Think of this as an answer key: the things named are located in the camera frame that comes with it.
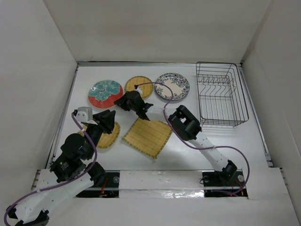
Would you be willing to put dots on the red and teal floral plate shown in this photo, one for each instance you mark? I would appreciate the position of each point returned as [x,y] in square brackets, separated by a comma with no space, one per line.
[103,94]

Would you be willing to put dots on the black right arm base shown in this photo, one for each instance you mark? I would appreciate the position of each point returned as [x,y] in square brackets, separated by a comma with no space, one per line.
[214,188]

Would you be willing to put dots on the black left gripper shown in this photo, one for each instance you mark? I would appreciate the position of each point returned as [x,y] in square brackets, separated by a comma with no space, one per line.
[106,120]

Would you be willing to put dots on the round bamboo tray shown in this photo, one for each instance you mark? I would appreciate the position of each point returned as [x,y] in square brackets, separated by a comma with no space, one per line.
[146,89]

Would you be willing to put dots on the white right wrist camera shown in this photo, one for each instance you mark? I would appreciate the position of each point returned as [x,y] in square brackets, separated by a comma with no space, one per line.
[138,89]

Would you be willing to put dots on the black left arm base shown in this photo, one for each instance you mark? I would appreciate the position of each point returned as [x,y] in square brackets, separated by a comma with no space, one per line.
[108,189]

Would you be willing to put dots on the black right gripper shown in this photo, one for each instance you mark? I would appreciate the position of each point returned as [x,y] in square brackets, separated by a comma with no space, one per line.
[121,102]

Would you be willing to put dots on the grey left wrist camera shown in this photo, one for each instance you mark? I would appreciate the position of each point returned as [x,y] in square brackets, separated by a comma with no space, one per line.
[83,114]

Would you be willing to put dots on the square bamboo mat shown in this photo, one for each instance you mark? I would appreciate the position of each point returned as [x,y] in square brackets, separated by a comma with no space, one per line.
[148,137]

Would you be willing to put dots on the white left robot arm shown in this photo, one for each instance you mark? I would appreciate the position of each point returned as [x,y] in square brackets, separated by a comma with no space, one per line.
[75,170]

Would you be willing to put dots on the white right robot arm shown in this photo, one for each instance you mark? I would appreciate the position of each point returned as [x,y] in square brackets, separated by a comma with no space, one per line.
[185,125]

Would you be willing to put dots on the grey wire dish rack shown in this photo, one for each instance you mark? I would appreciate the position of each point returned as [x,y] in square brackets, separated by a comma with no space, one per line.
[221,97]

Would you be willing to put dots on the rounded bamboo tray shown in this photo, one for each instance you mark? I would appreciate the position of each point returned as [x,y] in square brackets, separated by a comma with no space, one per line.
[106,140]

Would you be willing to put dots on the blue and white floral plate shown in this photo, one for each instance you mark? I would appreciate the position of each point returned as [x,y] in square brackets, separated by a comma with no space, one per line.
[172,86]

